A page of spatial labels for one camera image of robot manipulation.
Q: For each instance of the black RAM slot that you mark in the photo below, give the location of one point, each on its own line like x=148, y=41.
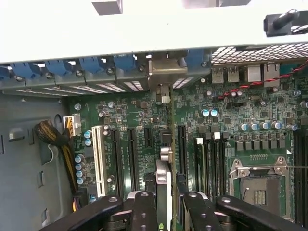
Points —
x=217, y=163
x=305, y=173
x=209, y=163
x=225, y=163
x=297, y=173

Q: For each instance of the thin metal locking lever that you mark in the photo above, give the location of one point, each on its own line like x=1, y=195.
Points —
x=298, y=167

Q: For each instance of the CPU socket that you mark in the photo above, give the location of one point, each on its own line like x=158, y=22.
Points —
x=260, y=192

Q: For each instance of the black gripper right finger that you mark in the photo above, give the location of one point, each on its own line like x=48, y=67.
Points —
x=199, y=214

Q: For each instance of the open black PC case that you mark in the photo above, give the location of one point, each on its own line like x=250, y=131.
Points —
x=29, y=144

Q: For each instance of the green motherboard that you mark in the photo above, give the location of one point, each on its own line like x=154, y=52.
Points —
x=216, y=120

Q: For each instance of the black rear lock loop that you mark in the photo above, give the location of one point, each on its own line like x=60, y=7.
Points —
x=284, y=21

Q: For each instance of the short black expansion slot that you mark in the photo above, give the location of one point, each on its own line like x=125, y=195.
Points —
x=148, y=137

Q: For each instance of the long black expansion slot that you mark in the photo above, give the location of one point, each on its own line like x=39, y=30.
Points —
x=132, y=158
x=116, y=158
x=182, y=149

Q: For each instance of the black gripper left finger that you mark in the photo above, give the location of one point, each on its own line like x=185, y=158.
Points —
x=144, y=211

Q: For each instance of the white expansion slot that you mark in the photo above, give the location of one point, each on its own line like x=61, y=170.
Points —
x=99, y=158

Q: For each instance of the blue slot retainer clip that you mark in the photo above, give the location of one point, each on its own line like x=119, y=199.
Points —
x=3, y=72
x=57, y=67
x=92, y=65
x=24, y=69
x=196, y=57
x=125, y=63

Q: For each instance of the white power connector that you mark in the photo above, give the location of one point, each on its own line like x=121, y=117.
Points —
x=73, y=125

